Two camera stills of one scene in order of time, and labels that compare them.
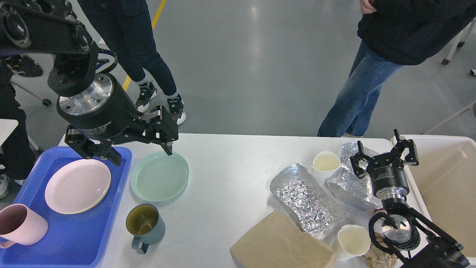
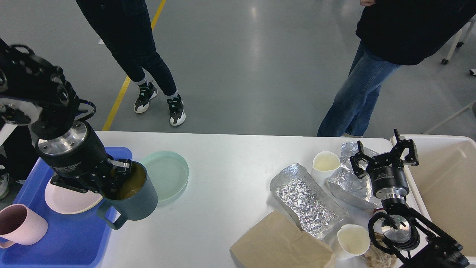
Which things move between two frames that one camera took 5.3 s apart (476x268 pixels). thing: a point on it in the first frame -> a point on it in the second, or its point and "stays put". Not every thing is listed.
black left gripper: (104, 111) -> (79, 153)
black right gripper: (389, 178) stays put
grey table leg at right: (448, 117) stays put
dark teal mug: (145, 222) -> (135, 198)
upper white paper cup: (325, 164) stays put
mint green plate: (159, 176) stays put
